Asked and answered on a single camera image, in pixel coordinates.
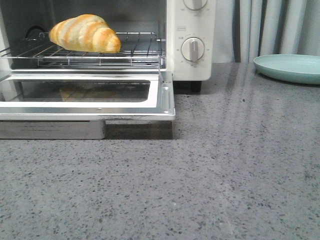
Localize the striped croissant bread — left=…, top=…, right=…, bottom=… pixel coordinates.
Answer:
left=49, top=14, right=121, bottom=54

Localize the white toaster oven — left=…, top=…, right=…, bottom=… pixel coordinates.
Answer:
left=0, top=0, right=216, bottom=92

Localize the lower oven timer knob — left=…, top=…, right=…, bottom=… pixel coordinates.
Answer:
left=181, top=37, right=205, bottom=63

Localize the light green plate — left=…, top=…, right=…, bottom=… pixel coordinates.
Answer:
left=253, top=54, right=320, bottom=85

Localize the grey curtain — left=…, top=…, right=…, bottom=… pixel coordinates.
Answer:
left=212, top=0, right=320, bottom=63

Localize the upper oven knob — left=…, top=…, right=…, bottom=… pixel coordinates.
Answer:
left=183, top=0, right=207, bottom=11

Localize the oven glass door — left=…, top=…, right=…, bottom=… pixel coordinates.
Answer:
left=0, top=71, right=176, bottom=140

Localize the metal wire oven rack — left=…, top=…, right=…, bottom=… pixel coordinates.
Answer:
left=0, top=32, right=166, bottom=69

